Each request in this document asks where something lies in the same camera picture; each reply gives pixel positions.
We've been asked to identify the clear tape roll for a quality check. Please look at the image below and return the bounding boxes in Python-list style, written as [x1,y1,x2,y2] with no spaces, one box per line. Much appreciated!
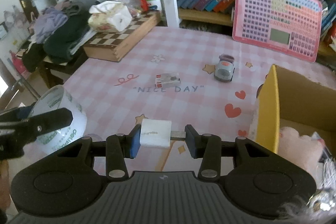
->
[29,85,87,154]

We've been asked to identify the small white usb charger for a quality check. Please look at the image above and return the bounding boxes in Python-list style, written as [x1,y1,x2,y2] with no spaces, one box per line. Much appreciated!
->
[139,119,186,149]

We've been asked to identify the staples box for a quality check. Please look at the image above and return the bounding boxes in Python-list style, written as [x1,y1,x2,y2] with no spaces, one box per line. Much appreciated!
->
[155,73,181,89]

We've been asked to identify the pink plush toy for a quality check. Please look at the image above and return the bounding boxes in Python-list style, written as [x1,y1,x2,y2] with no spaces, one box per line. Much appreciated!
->
[277,127,325,183]

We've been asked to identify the grey toy car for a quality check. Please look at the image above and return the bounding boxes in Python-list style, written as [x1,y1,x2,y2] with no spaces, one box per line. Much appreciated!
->
[214,54,235,82]

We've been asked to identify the yellow cardboard box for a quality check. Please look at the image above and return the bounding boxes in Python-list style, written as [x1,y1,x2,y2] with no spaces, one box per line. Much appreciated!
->
[248,65,335,155]

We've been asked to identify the pile of clothes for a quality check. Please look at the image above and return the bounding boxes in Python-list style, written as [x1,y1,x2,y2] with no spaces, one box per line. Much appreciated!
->
[22,0,98,73]

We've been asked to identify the wooden chess box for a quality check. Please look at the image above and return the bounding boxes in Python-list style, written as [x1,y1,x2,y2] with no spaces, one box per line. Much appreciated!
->
[83,11,161,62]

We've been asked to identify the tissue pack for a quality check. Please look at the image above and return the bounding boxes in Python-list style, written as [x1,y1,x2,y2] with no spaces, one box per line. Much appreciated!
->
[88,1,133,33]

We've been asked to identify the pink learning tablet board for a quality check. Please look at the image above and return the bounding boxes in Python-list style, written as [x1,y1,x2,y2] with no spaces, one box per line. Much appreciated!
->
[232,0,322,63]

